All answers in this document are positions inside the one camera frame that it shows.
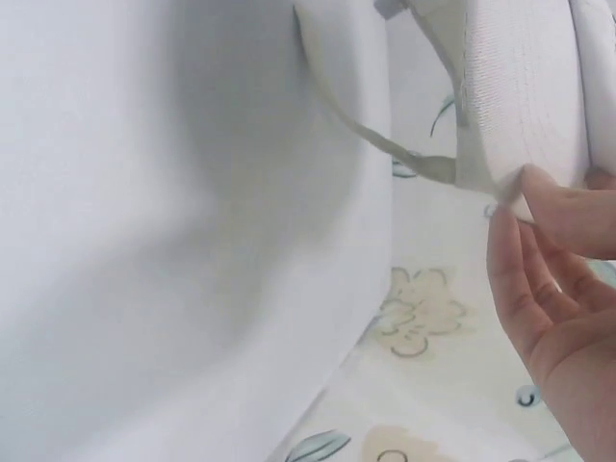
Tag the person's right hand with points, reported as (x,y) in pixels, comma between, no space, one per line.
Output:
(572,356)

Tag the white fabric cap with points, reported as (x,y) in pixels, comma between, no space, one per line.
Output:
(510,96)

